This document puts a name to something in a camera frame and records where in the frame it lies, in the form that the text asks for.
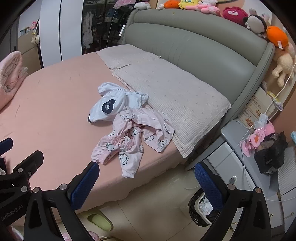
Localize white navy-trimmed shirt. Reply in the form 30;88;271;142
88;82;149;123

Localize green slipper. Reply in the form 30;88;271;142
80;207;113;232

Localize white trash bin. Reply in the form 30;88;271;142
188;188;219;227

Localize pink bed sheet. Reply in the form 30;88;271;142
1;53;185;210

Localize grey bedside table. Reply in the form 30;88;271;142
204;120;295;232

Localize black mesh bag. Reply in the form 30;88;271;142
254;132;287;174

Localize rolled pink quilt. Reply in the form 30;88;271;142
0;51;28;110

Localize pink toy fan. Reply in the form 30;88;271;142
240;123;275;157

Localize wooden cabinet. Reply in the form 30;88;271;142
18;30;43;75

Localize pink cartoon print pajamas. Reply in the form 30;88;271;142
91;106;175;178

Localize white power adapter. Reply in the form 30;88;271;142
253;113;268;130

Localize beige waffle pillow cover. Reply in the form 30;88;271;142
97;45;231;158

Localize white wardrobe door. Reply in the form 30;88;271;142
39;0;84;67

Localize dark glass wardrobe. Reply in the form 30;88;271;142
81;0;138;54

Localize grey leather headboard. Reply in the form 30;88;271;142
122;9;274;161

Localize cream rabbit plush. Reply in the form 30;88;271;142
272;42;295;88

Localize orange round plush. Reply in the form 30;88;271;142
266;26;288;49

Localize black white plush toy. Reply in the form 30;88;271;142
243;8;270;38

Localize red strawberry bear plush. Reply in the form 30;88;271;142
222;6;248;26

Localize orange plush toy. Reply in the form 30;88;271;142
163;0;180;9

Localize pink rabbit plush toy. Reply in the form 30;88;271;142
185;0;222;16

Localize yellow sponge plush toy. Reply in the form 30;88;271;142
178;0;199;9

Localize white charging cable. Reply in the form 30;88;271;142
184;67;296;202

